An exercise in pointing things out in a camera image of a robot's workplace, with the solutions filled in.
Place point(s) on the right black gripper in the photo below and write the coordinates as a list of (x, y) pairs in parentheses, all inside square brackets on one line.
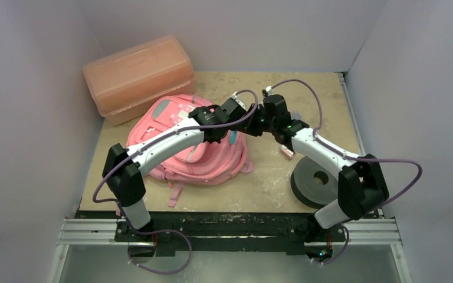
[(280, 138)]

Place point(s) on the pink white stapler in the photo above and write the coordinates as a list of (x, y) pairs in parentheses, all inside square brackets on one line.
[(289, 154)]

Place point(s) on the pink student backpack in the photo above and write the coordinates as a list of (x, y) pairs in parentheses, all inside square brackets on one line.
[(205, 164)]

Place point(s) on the light blue highlighter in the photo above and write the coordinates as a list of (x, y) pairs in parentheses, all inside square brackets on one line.
[(233, 137)]

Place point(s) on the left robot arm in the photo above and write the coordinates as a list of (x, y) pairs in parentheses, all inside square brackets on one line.
[(183, 140)]

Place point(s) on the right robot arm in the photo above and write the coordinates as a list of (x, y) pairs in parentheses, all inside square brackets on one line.
[(361, 185)]

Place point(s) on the dark grey tape roll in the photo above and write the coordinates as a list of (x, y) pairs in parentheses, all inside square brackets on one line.
[(312, 184)]

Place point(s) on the orange translucent plastic box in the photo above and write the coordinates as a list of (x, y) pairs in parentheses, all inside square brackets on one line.
[(126, 84)]

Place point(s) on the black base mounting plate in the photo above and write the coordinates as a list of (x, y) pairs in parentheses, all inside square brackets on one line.
[(169, 232)]

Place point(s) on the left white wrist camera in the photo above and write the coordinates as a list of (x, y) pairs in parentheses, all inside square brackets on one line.
[(239, 100)]

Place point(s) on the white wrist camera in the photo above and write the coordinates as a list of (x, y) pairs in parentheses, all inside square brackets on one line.
[(239, 100), (268, 91)]

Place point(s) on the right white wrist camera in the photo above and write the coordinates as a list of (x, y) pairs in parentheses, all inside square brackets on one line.
[(268, 91)]

